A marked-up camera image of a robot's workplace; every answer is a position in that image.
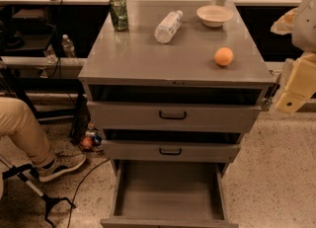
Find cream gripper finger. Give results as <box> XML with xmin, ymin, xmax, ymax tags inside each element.
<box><xmin>271</xmin><ymin>8</ymin><xmax>297</xmax><ymax>36</ymax></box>
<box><xmin>275</xmin><ymin>52</ymin><xmax>316</xmax><ymax>114</ymax></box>

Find orange fruit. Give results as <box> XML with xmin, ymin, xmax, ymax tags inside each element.
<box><xmin>214</xmin><ymin>47</ymin><xmax>234</xmax><ymax>67</ymax></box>

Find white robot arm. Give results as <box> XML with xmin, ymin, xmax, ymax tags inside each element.
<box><xmin>271</xmin><ymin>0</ymin><xmax>316</xmax><ymax>114</ymax></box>

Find grey drawer cabinet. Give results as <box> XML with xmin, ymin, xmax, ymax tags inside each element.
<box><xmin>78</xmin><ymin>0</ymin><xmax>277</xmax><ymax>174</ymax></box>

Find grey top drawer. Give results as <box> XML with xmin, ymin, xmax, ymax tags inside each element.
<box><xmin>88</xmin><ymin>102</ymin><xmax>261</xmax><ymax>133</ymax></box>

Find grey middle drawer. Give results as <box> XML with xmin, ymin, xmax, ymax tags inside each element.
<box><xmin>102</xmin><ymin>140</ymin><xmax>240</xmax><ymax>163</ymax></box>

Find grey open bottom drawer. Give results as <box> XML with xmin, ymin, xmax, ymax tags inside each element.
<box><xmin>101</xmin><ymin>161</ymin><xmax>239</xmax><ymax>228</ymax></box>

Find white paper bowl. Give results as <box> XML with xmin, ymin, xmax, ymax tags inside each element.
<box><xmin>197</xmin><ymin>5</ymin><xmax>233</xmax><ymax>28</ymax></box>

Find clear plastic water bottle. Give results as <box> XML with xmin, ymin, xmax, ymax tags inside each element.
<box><xmin>154</xmin><ymin>10</ymin><xmax>183</xmax><ymax>43</ymax></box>

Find green soda can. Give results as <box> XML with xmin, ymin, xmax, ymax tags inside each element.
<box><xmin>110</xmin><ymin>0</ymin><xmax>128</xmax><ymax>31</ymax></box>

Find blue object on floor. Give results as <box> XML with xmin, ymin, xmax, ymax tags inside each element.
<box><xmin>92</xmin><ymin>133</ymin><xmax>102</xmax><ymax>146</ymax></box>

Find small water bottle on ledge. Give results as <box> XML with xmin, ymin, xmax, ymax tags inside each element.
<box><xmin>61</xmin><ymin>35</ymin><xmax>76</xmax><ymax>58</ymax></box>

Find red apple on floor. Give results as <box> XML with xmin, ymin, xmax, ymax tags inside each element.
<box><xmin>81</xmin><ymin>137</ymin><xmax>94</xmax><ymax>150</ymax></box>

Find grey sneaker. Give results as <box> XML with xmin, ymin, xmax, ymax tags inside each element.
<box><xmin>37</xmin><ymin>153</ymin><xmax>86</xmax><ymax>183</ymax></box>

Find person leg khaki trousers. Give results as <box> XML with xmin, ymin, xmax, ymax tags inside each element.
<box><xmin>0</xmin><ymin>97</ymin><xmax>56</xmax><ymax>169</ymax></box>

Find black grabber stick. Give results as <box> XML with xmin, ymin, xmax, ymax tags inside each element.
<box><xmin>0</xmin><ymin>155</ymin><xmax>76</xmax><ymax>228</ymax></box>

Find black floor cable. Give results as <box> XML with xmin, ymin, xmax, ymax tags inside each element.
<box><xmin>66</xmin><ymin>158</ymin><xmax>111</xmax><ymax>228</ymax></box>

